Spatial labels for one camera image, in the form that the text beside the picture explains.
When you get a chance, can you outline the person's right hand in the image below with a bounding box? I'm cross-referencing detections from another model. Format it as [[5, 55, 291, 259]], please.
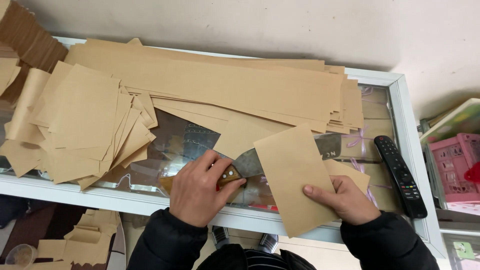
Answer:
[[303, 175, 382, 226]]

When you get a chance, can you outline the person's left hand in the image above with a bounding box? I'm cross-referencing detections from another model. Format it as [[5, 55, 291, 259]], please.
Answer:
[[169, 150, 248, 228]]

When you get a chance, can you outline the wooden handled cleaver knife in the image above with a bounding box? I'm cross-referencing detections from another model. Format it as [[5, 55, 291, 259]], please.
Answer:
[[159, 133, 342, 196]]

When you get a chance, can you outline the brown paper sheet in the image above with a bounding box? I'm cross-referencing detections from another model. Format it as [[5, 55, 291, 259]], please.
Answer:
[[323, 159, 371, 195], [254, 123, 341, 239]]

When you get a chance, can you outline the person's left shoe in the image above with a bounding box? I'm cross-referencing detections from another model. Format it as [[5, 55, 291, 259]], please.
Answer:
[[211, 226, 230, 250]]

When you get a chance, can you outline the person's shoe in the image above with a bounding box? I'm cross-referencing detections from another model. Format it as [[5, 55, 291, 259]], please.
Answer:
[[258, 233, 279, 254], [211, 226, 230, 250]]

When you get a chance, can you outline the black remote control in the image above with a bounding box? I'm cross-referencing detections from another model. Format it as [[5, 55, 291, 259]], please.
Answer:
[[374, 135, 428, 220]]

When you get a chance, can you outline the purple ribbon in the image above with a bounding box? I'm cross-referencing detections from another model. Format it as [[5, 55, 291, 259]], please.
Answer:
[[340, 125, 392, 209]]

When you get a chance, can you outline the person's black jacket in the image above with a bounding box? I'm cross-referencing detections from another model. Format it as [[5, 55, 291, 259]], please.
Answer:
[[197, 244, 318, 270]]

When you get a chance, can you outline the person's right shoe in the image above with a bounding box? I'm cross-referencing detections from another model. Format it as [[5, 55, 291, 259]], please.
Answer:
[[258, 233, 279, 254]]

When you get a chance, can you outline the white storage rack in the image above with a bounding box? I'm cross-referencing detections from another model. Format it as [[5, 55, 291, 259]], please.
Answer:
[[419, 120, 480, 270]]

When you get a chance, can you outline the white framed glass counter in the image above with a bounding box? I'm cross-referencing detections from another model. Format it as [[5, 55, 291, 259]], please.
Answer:
[[0, 36, 447, 259]]

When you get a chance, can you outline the pink plastic crate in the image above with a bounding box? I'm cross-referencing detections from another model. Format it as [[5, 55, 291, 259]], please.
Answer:
[[428, 133, 480, 205]]

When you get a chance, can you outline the heap of folded paper bags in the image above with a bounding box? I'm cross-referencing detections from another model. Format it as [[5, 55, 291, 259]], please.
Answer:
[[35, 208, 122, 268]]

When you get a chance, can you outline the stack of long paper strips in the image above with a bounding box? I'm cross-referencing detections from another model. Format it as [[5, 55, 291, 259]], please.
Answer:
[[64, 37, 364, 160]]

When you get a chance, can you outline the green square tag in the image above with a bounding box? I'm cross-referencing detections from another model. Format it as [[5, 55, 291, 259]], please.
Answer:
[[453, 241, 476, 260]]

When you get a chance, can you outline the red plastic object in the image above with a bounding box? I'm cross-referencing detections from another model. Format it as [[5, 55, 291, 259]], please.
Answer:
[[464, 161, 480, 184]]

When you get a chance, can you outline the pile of cut paper squares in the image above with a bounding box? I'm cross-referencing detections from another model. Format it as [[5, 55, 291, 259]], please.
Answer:
[[0, 62, 157, 191]]

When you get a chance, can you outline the green board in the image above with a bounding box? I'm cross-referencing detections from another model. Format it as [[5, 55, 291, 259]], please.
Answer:
[[419, 98, 480, 145]]

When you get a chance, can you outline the clear plastic cup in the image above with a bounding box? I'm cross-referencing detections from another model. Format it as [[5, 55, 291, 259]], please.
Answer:
[[4, 244, 38, 269]]

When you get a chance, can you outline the stack of brown cardboard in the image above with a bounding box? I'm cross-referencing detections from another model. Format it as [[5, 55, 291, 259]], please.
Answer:
[[0, 0, 69, 106]]

